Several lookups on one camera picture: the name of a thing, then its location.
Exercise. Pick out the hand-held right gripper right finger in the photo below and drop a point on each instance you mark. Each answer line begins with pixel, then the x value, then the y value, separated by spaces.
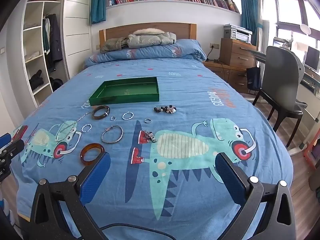
pixel 230 180

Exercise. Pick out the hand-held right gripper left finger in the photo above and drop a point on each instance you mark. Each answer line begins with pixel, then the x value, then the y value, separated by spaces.
pixel 96 173

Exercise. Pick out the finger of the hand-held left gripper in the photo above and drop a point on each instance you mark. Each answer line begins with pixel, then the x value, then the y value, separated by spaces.
pixel 12 147

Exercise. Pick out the plain silver bangle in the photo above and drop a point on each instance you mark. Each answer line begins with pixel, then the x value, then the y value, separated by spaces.
pixel 102 135

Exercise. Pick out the dark brown bangle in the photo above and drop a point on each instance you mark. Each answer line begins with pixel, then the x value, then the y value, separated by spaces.
pixel 92 113

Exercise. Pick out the silver charm pendant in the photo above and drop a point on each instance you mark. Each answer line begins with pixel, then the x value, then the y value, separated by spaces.
pixel 151 137

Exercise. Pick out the green metal tray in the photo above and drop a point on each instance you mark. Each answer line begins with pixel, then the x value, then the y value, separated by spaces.
pixel 125 90

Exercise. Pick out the amber bangle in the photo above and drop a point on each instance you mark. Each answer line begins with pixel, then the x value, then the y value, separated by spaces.
pixel 82 155

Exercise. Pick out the folded dark clothes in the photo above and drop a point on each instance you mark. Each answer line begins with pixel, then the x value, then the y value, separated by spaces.
pixel 36 80

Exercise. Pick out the black bag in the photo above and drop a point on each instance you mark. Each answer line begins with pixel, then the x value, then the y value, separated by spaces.
pixel 56 83

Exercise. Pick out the blue dinosaur bedsheet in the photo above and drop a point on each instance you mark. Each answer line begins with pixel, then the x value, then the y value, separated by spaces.
pixel 190 92

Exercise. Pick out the low wooden nightstand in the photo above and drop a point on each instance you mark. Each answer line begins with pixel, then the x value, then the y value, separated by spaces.
pixel 232 76

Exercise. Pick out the dark navy tote bag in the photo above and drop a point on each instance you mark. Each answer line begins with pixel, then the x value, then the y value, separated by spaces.
pixel 253 78

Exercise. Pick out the hanging dark clothes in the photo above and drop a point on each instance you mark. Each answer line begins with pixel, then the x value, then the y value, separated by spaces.
pixel 53 42

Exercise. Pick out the grey chair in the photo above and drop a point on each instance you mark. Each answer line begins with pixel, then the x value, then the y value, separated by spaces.
pixel 280 72

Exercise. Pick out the wooden drawer cabinet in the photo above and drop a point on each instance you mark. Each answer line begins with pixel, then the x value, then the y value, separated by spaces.
pixel 237 52

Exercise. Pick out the olive fleece jacket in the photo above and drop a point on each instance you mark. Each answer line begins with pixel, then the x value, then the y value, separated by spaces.
pixel 112 45

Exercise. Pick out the folded blue quilt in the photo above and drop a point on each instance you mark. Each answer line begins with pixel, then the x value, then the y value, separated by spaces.
pixel 155 52

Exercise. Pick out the white wardrobe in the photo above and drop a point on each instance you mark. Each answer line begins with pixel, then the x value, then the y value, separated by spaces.
pixel 77 25

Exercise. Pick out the grey puffer jacket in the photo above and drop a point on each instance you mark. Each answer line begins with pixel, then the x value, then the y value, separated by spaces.
pixel 150 40

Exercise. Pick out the white printer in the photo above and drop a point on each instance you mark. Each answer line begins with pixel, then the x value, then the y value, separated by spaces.
pixel 237 33

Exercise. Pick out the computer monitor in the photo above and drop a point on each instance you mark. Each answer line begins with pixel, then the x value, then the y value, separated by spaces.
pixel 312 58

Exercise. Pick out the white furry cushion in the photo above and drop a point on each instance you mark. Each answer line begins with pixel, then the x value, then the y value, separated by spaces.
pixel 150 30

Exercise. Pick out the round white lamp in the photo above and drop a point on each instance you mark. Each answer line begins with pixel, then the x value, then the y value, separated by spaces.
pixel 305 29

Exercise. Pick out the short teal curtain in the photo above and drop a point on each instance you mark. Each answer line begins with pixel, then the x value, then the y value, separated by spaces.
pixel 98 2

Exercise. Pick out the long teal curtain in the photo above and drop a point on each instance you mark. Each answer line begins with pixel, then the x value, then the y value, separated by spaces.
pixel 247 10

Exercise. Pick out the orange metal frame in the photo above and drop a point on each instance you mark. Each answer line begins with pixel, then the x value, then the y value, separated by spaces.
pixel 308 155

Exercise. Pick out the wall socket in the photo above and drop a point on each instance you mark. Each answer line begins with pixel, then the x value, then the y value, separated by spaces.
pixel 214 46

